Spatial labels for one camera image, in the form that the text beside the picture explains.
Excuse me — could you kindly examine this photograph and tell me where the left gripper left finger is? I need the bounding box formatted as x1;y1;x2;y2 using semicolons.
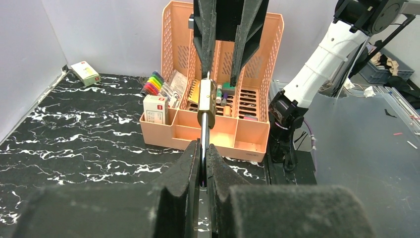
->
13;140;201;238

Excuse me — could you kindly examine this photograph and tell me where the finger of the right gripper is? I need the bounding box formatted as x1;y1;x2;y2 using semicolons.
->
193;0;216;78
230;0;269;86

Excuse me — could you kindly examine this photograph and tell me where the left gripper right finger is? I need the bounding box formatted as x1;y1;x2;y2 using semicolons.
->
207;145;376;238

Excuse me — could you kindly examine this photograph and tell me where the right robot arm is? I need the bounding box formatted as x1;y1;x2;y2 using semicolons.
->
192;0;404;173

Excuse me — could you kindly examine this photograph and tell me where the orange mesh file rack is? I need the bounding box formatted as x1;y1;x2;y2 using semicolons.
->
160;0;284;122

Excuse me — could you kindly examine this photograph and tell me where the small brass padlock middle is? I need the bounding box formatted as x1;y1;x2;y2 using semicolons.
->
198;77;216;187

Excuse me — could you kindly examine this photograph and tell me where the yellow notepad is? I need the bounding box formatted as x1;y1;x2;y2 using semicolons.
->
188;79;201;104

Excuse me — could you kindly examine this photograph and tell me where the colored marker pack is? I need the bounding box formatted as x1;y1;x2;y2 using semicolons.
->
140;71;174;100

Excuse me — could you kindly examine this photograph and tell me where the orange desk organizer tray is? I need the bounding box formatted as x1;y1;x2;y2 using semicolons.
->
139;78;271;163

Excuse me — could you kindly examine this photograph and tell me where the pink eraser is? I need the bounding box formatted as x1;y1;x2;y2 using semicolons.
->
243;115;259;121

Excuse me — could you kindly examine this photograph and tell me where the white red eraser box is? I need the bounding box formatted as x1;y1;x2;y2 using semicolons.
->
143;95;168;124

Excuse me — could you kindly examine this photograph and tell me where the white box in corner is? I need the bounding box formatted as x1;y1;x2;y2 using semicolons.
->
70;61;101;86

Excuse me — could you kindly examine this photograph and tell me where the grey crate with rags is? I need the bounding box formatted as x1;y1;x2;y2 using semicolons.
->
359;49;415;84

